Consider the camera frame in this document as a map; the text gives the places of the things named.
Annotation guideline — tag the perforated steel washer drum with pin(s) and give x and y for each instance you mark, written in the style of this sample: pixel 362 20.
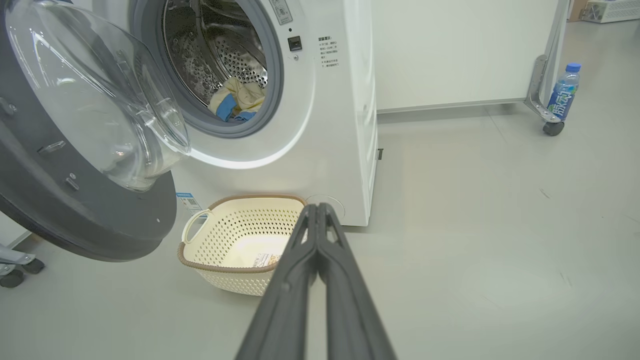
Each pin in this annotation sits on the perforated steel washer drum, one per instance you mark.
pixel 235 55

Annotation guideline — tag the white front-load washing machine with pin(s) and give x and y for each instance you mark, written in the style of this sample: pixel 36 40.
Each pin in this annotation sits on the white front-load washing machine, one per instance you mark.
pixel 340 150

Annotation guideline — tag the blue capped drink bottle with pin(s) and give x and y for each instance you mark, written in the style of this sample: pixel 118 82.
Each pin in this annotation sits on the blue capped drink bottle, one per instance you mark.
pixel 562 95

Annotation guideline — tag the blue energy label sticker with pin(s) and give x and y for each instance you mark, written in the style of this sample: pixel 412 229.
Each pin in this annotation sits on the blue energy label sticker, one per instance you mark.
pixel 187 202

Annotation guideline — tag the white partition panel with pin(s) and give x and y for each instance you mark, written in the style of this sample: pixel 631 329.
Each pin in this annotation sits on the white partition panel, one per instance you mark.
pixel 460 50

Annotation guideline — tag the grey rubber door gasket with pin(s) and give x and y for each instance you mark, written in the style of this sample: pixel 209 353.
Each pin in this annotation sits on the grey rubber door gasket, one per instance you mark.
pixel 272 90

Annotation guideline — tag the basket product label sticker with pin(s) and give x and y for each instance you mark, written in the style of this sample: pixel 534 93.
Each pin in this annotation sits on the basket product label sticker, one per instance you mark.
pixel 265 260

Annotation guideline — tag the white printed box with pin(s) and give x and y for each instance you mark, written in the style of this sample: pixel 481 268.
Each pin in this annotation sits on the white printed box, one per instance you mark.
pixel 615 10

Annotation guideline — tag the black square door lock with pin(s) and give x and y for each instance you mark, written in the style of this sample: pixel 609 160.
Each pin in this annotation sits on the black square door lock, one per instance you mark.
pixel 295 43

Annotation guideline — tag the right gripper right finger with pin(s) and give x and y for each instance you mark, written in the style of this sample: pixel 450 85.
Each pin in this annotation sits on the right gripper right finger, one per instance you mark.
pixel 350 315

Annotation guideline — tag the black caster wheel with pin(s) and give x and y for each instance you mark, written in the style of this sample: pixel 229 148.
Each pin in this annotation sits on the black caster wheel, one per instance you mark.
pixel 553 128
pixel 34 266
pixel 11 279

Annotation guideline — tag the cream yellow garment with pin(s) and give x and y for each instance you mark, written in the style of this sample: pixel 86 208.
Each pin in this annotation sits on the cream yellow garment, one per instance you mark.
pixel 247 92

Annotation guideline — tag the cream garment with blue patches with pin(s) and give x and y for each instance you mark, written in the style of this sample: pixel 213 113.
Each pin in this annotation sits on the cream garment with blue patches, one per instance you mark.
pixel 227 107

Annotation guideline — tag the black rimmed glass washer door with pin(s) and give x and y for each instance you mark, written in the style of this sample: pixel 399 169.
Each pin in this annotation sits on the black rimmed glass washer door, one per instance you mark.
pixel 75 220

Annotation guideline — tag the metal partition frame leg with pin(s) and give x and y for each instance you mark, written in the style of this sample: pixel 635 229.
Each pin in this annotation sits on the metal partition frame leg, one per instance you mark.
pixel 537 85
pixel 12 255

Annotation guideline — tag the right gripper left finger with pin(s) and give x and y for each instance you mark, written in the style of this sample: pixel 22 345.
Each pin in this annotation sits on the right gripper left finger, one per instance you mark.
pixel 285 310

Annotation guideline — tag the grey warning label sticker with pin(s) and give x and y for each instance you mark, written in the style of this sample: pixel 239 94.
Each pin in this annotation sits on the grey warning label sticker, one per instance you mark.
pixel 281 11

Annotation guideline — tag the cream perforated laundry basket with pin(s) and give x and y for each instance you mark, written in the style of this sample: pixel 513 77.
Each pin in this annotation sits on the cream perforated laundry basket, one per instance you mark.
pixel 225 235

